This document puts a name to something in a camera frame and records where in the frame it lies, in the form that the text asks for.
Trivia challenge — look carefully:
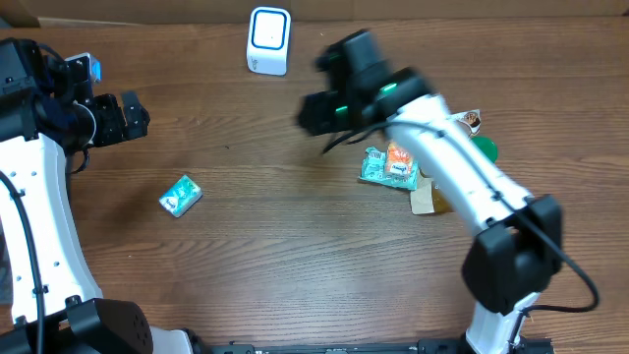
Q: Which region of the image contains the teal wet wipes pack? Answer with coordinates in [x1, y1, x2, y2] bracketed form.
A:
[359, 147, 418, 191]

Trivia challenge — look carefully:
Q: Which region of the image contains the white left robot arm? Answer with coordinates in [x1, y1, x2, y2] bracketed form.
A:
[1, 37, 205, 353]

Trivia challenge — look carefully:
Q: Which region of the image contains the green-lid jar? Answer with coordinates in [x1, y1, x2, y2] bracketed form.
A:
[471, 136, 499, 163]

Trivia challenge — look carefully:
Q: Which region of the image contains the brown clear snack pouch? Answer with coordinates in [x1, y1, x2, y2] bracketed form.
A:
[410, 109, 482, 215]

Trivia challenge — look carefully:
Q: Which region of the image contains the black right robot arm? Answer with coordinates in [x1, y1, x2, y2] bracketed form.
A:
[298, 30, 562, 353]

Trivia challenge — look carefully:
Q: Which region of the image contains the white barcode scanner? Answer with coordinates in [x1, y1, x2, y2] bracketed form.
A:
[246, 6, 292, 76]

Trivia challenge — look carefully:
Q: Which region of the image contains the orange Kleenex tissue pack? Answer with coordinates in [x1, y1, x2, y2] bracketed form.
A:
[384, 142, 414, 177]

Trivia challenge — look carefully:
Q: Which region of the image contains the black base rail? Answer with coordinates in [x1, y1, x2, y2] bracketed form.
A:
[205, 336, 555, 354]

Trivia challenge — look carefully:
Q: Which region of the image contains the blue-green tissue pack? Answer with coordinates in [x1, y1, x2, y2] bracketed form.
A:
[159, 175, 203, 217]

